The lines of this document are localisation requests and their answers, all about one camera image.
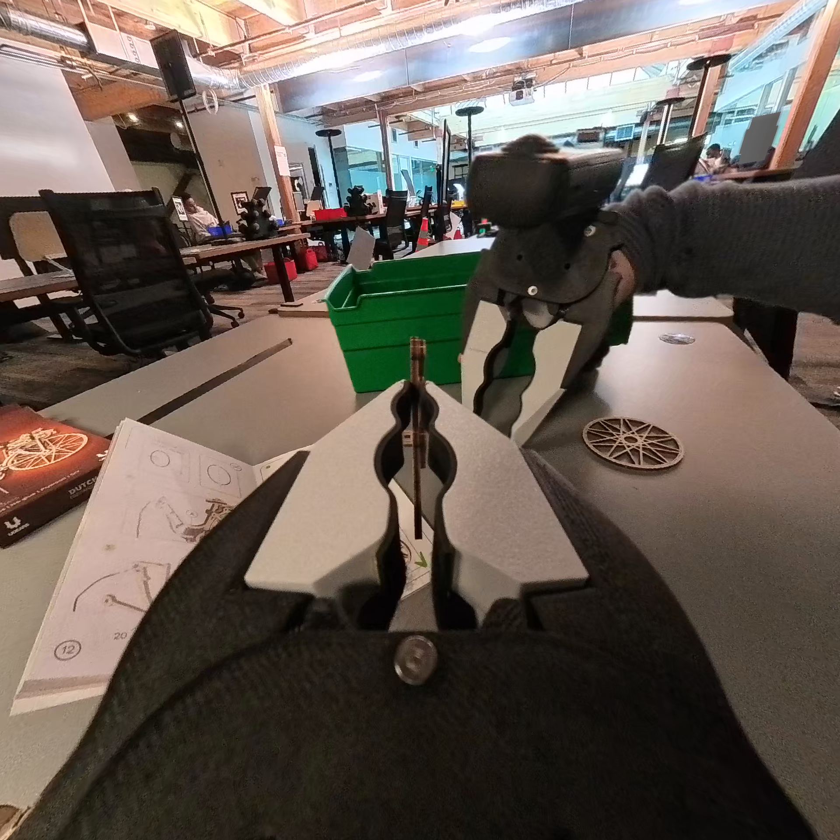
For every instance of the black floor lamp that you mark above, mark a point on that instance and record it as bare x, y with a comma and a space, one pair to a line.
709, 62
328, 134
470, 110
666, 103

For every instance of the black mesh office chair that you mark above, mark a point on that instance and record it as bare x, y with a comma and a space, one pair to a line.
131, 275

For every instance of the long brown desk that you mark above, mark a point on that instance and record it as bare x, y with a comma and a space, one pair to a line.
243, 246

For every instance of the large green plastic bin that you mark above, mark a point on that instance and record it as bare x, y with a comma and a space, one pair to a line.
407, 315

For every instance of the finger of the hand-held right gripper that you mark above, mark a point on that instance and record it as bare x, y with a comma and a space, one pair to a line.
478, 354
541, 387

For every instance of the wooden model bicycle frame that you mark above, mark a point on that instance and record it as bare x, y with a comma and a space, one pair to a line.
417, 361

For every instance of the black spiky rack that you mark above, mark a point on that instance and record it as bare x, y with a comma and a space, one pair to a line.
358, 200
256, 220

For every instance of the white instruction booklet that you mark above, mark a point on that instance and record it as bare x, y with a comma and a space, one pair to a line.
131, 525

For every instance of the white card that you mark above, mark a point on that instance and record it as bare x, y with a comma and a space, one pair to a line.
361, 249

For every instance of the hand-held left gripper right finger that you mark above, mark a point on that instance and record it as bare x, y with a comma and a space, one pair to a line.
505, 518

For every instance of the person's right forearm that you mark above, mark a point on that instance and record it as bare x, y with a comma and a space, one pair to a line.
722, 236

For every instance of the black speaker on stand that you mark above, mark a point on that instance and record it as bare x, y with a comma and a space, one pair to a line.
174, 65

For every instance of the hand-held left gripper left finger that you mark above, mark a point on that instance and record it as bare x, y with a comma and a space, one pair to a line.
321, 518

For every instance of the person's right hand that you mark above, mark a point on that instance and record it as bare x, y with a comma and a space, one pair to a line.
623, 275

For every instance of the orange traffic cone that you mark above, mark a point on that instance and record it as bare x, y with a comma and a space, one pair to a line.
423, 235

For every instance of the round wooden spoked wheel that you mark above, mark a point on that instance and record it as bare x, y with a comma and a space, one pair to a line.
633, 443

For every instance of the brown model kit box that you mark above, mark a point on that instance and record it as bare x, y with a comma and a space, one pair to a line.
39, 472

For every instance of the round table grommet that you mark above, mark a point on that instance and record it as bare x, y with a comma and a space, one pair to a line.
676, 338

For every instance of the red plastic container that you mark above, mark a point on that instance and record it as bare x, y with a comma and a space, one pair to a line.
282, 270

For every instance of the brown wooden desk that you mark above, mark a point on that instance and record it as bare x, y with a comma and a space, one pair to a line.
33, 283

